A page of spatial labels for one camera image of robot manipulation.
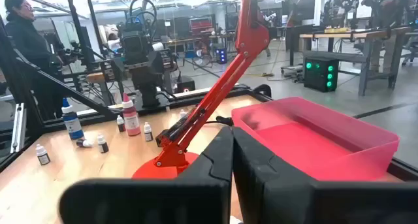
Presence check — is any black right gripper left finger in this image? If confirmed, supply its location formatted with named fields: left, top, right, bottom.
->
left=58, top=126, right=234, bottom=224

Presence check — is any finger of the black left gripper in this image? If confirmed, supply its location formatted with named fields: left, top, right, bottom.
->
left=99, top=59, right=119, bottom=84
left=150, top=48, right=176, bottom=75

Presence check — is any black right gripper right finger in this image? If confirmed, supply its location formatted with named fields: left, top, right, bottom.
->
left=232, top=126, right=418, bottom=224

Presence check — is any large pink food coloring bottle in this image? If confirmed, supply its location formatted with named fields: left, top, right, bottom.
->
left=121, top=92, right=142, bottom=136

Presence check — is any large blue food coloring bottle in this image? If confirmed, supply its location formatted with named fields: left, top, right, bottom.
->
left=61, top=97, right=85, bottom=140

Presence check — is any black box with red light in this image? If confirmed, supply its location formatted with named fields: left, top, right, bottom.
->
left=175, top=74, right=197, bottom=94

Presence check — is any red tool cabinet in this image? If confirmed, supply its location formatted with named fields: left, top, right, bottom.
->
left=188, top=16, right=214, bottom=35

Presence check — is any black computer with blue lights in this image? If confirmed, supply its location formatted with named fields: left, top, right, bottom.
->
left=214, top=46, right=229, bottom=65

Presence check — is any red desk lamp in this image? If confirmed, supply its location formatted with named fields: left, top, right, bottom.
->
left=131, top=0, right=271, bottom=181

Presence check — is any pink plastic bin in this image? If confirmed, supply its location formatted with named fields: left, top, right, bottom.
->
left=231, top=97, right=401, bottom=182

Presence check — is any person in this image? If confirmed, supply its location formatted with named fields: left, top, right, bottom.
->
left=3, top=0, right=65, bottom=120

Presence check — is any black computer with green lights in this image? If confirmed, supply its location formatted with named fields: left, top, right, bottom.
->
left=302, top=56, right=340, bottom=93

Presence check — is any black monitor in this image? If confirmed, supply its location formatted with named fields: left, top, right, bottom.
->
left=283, top=0, right=317, bottom=26

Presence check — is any wooden workbench with grey legs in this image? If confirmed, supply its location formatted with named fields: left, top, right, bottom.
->
left=299, top=25, right=413, bottom=97

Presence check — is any black lamp power cord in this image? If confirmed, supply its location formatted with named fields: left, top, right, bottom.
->
left=204, top=115, right=234, bottom=127

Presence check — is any silver aluminium rail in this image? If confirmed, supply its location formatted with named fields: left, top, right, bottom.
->
left=10, top=103, right=27, bottom=154

